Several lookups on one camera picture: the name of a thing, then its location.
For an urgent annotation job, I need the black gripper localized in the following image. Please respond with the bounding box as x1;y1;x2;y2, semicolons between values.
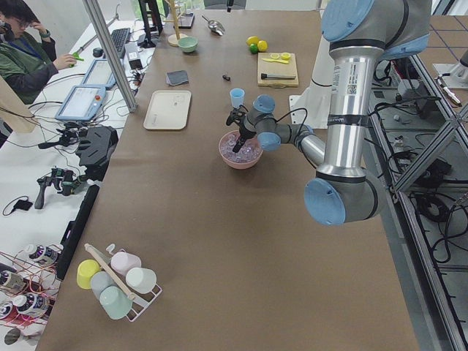
233;118;254;153

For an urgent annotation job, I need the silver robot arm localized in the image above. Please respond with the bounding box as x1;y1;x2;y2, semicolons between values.
227;1;431;225

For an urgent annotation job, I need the pink bowl of ice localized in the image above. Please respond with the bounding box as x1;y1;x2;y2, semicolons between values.
219;130;263;170

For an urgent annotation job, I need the light blue plastic cup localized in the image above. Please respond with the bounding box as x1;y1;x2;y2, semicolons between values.
230;88;245;108

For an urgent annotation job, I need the metal ice scoop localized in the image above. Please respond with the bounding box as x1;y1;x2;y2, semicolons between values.
202;15;225;36

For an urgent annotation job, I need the wooden cup tree stand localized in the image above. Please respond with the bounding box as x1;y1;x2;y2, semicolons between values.
165;0;186;47

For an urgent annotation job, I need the pink cup on rack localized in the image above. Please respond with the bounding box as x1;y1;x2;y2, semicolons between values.
110;252;142;276

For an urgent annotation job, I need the white cup on rack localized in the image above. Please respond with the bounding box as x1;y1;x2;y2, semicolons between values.
125;267;157;294

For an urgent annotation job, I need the grey cup on rack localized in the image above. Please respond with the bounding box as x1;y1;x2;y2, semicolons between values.
90;271;115;299

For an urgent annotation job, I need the yellow cup on rack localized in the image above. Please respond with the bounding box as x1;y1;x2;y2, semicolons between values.
76;259;101;290

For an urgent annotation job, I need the mint cup on rack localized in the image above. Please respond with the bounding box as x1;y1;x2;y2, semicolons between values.
99;286;132;320

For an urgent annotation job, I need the cream rabbit tray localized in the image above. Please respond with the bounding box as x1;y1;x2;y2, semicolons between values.
143;90;192;130

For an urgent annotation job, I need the wooden cutting board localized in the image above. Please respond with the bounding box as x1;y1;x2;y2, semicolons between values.
257;53;299;87

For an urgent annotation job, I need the grey folded cloth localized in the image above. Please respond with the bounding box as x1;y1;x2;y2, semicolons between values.
166;70;189;86

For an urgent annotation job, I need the yellow plastic knife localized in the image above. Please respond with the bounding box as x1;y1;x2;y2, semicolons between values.
261;58;290;64

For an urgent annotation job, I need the green lime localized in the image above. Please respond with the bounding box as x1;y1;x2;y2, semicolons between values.
249;43;258;54

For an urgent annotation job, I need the yellow lemon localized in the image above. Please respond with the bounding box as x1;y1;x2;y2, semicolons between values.
246;36;260;46
257;40;268;52

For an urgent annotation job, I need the green bowl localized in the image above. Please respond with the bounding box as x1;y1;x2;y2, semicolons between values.
178;37;198;53

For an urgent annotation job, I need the black folded stand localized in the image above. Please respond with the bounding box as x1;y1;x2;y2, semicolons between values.
75;126;118;181

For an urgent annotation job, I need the blue teach pendant far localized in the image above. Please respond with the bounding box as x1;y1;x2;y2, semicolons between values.
81;58;116;89

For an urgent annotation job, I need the blue teach pendant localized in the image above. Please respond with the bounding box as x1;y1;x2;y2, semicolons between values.
81;58;116;89
55;85;106;121

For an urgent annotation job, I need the black keyboard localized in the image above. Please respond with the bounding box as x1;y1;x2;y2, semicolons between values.
110;28;131;59

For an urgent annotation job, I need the blue teach pendant near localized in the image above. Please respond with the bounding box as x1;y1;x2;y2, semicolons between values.
55;85;106;121

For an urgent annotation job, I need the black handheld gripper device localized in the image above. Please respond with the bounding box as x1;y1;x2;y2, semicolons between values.
34;167;88;209

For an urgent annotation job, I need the black long bar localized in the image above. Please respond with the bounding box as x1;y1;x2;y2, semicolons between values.
56;185;100;281

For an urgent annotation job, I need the seated person green vest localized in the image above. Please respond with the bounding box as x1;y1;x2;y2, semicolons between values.
1;1;77;105

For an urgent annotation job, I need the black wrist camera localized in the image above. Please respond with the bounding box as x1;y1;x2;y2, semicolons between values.
226;106;248;127

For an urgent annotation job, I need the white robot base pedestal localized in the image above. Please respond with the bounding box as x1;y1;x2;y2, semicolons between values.
290;37;334;129

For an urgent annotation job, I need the aluminium frame post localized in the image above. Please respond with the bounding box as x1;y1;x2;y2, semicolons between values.
83;0;137;113

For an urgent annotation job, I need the white wire cup rack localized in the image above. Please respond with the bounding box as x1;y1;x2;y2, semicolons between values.
84;244;163;322

